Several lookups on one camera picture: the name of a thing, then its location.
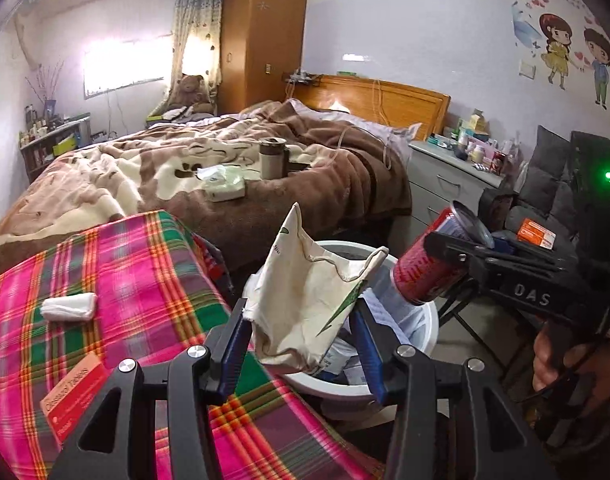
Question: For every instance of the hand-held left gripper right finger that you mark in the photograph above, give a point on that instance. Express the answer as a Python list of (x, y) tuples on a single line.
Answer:
[(367, 355)]

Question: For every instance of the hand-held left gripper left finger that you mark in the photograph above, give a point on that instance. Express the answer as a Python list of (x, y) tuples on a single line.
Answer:
[(232, 355)]

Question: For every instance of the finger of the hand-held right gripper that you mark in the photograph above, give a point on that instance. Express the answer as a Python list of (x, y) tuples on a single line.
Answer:
[(452, 257), (525, 255)]

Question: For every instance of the red drink can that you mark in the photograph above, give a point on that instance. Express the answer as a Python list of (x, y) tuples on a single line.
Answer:
[(425, 260)]

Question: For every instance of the white trash bin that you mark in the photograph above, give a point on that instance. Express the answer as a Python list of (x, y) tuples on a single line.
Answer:
[(425, 327)]

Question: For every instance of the cream paper bag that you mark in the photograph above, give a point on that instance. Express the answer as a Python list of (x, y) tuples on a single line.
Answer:
[(305, 300)]

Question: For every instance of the person's right hand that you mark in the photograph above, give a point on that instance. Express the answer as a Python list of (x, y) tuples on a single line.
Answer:
[(545, 365)]

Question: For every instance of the orange box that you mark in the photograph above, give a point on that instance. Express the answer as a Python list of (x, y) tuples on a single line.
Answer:
[(535, 232)]

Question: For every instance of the white printed packet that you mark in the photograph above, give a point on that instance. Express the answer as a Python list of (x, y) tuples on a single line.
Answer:
[(342, 362)]

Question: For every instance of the grey drawer cabinet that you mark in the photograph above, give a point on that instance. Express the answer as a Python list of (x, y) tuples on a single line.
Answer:
[(445, 185)]

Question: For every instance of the grey cushioned chair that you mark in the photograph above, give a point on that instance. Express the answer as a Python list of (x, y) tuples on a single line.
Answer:
[(547, 170)]

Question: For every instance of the group of bottles and boxes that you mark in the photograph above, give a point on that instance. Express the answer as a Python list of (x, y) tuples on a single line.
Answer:
[(477, 147)]

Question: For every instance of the pink plaid cloth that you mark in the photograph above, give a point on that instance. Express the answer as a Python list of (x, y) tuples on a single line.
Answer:
[(135, 285)]

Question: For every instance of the red flat box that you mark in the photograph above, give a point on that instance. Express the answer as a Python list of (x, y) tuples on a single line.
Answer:
[(75, 395)]

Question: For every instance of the wooden headboard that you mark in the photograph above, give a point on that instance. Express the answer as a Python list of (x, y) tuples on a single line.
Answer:
[(400, 102)]

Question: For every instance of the green tissue pack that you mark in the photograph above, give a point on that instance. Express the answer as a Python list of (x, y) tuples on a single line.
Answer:
[(225, 187)]

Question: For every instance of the white crumpled tissue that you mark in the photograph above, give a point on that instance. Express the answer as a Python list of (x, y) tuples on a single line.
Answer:
[(67, 306)]

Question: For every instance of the lavender pillow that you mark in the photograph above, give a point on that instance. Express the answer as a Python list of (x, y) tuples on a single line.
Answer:
[(335, 120)]

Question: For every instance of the steel thermos cup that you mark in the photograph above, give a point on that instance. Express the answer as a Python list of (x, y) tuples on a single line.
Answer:
[(272, 160)]

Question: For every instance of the bed with brown blanket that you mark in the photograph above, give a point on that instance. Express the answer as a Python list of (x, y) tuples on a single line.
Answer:
[(135, 175)]

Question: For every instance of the brown teddy bear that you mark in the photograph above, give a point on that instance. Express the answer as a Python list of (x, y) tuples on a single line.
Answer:
[(187, 92)]

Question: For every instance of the small storage shelf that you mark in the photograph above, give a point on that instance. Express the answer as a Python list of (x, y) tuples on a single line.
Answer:
[(50, 150)]

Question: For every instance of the wooden wardrobe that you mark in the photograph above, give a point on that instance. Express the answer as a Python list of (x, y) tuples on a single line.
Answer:
[(262, 40)]

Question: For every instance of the row of small bottles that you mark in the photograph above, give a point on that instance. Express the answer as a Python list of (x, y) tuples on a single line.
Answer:
[(40, 127)]

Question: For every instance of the bright window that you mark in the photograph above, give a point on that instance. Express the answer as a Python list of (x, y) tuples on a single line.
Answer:
[(125, 65)]

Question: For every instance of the patterned curtain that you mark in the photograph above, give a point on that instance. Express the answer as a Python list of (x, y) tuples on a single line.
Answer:
[(197, 35)]

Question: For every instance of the dried branch decoration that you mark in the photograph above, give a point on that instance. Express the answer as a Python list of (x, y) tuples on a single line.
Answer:
[(47, 85)]

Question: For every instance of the boy wall sticker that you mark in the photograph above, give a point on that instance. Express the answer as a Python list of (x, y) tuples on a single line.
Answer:
[(600, 60)]

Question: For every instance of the girl wall sticker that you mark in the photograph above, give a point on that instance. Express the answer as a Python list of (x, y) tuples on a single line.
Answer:
[(555, 45)]

